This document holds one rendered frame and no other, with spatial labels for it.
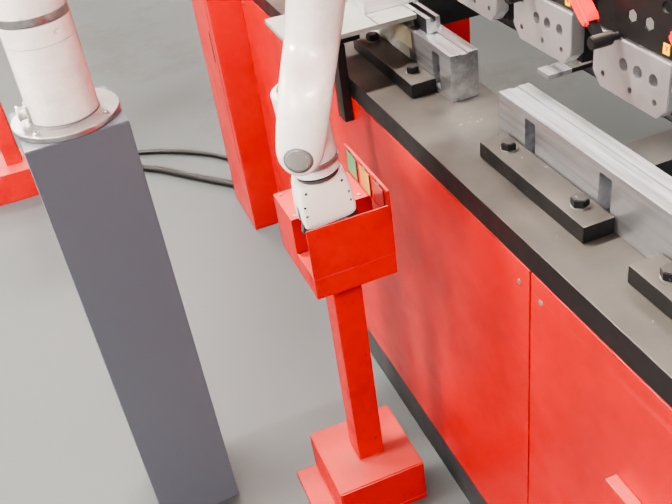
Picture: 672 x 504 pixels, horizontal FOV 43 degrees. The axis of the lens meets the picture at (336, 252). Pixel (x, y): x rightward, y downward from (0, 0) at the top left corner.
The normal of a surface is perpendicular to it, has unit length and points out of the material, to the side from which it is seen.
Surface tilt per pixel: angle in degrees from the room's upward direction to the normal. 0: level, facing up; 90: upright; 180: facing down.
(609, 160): 0
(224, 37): 90
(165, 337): 90
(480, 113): 0
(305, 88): 51
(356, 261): 90
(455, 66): 90
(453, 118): 0
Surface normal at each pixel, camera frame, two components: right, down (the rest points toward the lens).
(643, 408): -0.92, 0.31
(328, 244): 0.37, 0.51
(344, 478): -0.12, -0.80
